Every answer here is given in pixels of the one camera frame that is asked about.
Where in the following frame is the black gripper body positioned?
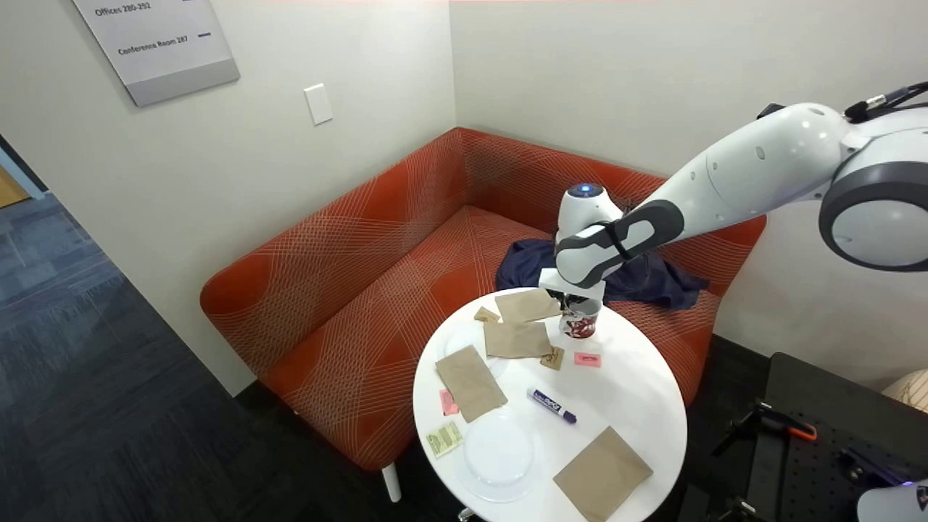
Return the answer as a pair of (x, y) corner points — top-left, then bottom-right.
(561, 279), (609, 314)

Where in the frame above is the maroon white ceramic mug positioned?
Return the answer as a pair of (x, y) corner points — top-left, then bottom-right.
(557, 298), (607, 345)

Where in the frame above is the purple Expo marker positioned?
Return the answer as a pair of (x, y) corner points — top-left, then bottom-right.
(525, 387), (583, 430)

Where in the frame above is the brown paper napkin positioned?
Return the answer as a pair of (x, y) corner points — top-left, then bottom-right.
(493, 284), (567, 329)
(481, 317), (554, 364)
(432, 343), (510, 426)
(552, 423), (655, 522)

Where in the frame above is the navy blue cloth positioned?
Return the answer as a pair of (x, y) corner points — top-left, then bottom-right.
(493, 234), (712, 314)

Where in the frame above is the white plate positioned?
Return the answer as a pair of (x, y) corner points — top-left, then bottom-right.
(461, 408), (536, 487)

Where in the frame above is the yellow green packet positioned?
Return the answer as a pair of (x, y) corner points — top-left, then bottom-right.
(423, 417), (468, 458)

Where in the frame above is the orange fabric corner sofa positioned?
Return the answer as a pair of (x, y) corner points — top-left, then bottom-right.
(199, 126), (773, 504)

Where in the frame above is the black mounting platform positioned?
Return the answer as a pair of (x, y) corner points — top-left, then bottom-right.
(677, 352), (928, 522)

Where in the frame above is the beige rounded object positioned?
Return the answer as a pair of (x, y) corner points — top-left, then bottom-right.
(879, 365), (928, 422)

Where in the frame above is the purple black cable connector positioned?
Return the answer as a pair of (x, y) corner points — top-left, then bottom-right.
(839, 442), (919, 487)

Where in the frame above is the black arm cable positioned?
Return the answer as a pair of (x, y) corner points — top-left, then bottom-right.
(842, 82), (928, 127)

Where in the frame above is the grey wall sign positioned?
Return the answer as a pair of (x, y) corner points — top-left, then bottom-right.
(70, 0), (245, 111)

